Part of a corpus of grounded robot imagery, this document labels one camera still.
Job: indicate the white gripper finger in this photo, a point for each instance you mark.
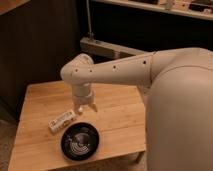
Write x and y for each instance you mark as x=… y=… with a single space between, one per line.
x=79 y=110
x=94 y=107

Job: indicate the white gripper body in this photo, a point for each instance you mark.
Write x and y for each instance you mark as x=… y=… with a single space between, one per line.
x=82 y=95

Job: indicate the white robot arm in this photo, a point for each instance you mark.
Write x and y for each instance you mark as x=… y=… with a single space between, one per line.
x=140 y=70

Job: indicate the black ceramic bowl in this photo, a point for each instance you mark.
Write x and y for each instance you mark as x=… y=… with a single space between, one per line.
x=80 y=141

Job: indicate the wooden table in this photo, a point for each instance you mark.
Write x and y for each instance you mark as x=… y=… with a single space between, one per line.
x=115 y=128

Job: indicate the long beige case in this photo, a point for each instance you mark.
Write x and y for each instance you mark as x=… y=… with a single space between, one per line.
x=108 y=50

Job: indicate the metal pole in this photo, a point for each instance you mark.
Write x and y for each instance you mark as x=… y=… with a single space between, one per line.
x=90 y=32

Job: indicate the wooden shelf board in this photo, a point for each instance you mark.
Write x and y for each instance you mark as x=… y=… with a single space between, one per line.
x=156 y=8

